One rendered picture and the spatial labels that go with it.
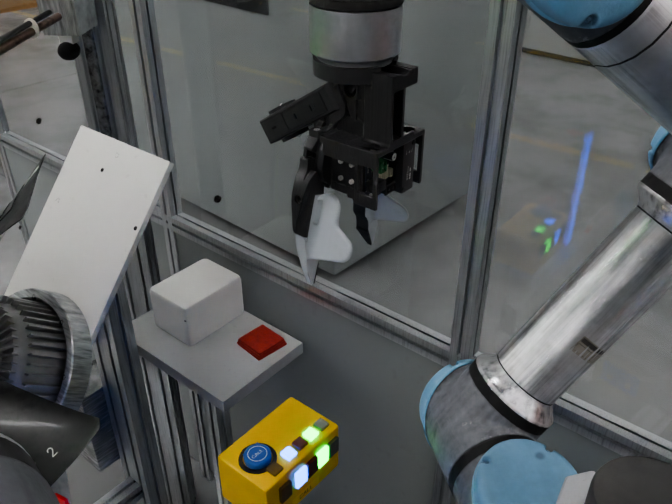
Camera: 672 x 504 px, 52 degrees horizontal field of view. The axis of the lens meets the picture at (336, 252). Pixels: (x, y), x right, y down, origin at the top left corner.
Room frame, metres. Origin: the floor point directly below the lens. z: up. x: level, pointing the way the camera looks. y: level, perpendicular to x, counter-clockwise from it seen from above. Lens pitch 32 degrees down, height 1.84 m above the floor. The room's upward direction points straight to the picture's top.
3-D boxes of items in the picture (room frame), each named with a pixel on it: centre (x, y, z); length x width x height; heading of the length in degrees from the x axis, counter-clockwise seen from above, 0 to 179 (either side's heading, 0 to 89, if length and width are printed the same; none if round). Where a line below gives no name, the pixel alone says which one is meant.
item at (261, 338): (1.17, 0.16, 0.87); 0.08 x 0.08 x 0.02; 44
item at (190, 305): (1.27, 0.33, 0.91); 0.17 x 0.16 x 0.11; 141
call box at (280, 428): (0.70, 0.08, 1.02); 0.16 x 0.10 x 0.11; 141
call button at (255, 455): (0.67, 0.11, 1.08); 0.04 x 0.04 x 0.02
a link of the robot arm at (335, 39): (0.57, -0.02, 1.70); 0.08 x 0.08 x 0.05
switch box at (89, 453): (1.11, 0.51, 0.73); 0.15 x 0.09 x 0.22; 141
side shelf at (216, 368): (1.20, 0.29, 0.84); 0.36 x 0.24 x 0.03; 51
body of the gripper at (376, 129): (0.56, -0.02, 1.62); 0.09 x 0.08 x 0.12; 51
